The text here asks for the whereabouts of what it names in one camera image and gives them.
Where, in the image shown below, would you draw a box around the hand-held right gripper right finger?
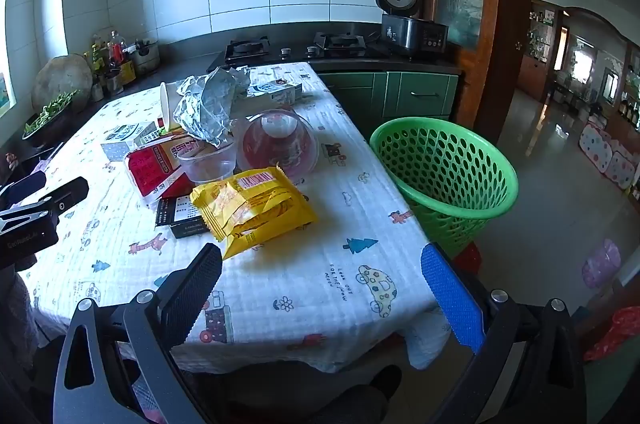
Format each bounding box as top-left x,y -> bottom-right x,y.
421,243 -> 588,424

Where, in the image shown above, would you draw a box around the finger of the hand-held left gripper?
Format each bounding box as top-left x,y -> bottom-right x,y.
12,177 -> 90,222
0,172 -> 47,205

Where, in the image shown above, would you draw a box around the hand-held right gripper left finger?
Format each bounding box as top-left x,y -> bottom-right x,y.
52,243 -> 223,424

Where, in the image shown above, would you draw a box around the green plastic basket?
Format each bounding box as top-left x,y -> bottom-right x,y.
369,117 -> 519,257

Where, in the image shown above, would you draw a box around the black box white label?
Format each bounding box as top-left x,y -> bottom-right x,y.
155,196 -> 211,239

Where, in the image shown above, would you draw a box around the orange packet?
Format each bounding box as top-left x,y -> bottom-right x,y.
124,139 -> 193,209

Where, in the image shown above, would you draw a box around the white printed carton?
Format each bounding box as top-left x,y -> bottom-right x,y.
106,122 -> 173,151

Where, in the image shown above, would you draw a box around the yellow snack packet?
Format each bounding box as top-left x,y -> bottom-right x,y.
190,166 -> 319,261

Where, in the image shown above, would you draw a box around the clear plastic cup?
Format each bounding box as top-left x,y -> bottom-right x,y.
176,139 -> 237,185

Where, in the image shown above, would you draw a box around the silver wrapper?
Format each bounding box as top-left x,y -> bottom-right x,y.
172,66 -> 251,149

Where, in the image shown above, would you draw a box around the white blue milk carton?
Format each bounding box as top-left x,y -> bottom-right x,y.
247,80 -> 303,104

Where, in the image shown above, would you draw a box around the person's left forearm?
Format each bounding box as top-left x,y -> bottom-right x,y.
0,270 -> 37,355

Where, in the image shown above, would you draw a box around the red plastic stool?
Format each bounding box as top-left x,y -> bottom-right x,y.
452,244 -> 481,275

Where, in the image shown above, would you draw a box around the black bowl of greens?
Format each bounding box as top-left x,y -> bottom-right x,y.
22,91 -> 81,147

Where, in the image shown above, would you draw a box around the round wooden cutting board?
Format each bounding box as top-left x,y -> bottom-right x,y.
31,54 -> 95,112

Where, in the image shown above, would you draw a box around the printed cartoon tablecloth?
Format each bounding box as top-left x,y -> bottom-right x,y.
17,61 -> 453,372

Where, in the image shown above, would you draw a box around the window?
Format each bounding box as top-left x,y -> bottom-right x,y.
0,0 -> 16,119

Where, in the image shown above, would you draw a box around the person's leg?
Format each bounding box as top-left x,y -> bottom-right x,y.
300,364 -> 403,424

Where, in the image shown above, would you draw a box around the group of condiment bottles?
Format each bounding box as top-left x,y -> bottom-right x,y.
82,31 -> 138,100

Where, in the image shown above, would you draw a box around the pink translucent stool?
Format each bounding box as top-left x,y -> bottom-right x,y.
581,238 -> 622,289

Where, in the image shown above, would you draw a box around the steel pot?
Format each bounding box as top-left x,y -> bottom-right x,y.
131,40 -> 162,74

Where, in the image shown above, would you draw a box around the red plastic bag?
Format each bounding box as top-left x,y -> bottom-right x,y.
582,306 -> 640,362

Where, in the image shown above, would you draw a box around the green kitchen cabinets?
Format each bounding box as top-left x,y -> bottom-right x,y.
310,71 -> 461,139

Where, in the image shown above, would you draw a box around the polka dot play tent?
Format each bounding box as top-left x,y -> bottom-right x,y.
579,119 -> 638,191

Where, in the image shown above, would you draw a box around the black gas stove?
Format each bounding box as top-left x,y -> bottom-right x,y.
207,31 -> 396,72

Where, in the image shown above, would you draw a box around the black rice cooker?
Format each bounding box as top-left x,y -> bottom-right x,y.
374,0 -> 449,57

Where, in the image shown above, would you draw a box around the wooden glass door cabinet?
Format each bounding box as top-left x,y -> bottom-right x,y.
412,0 -> 533,145

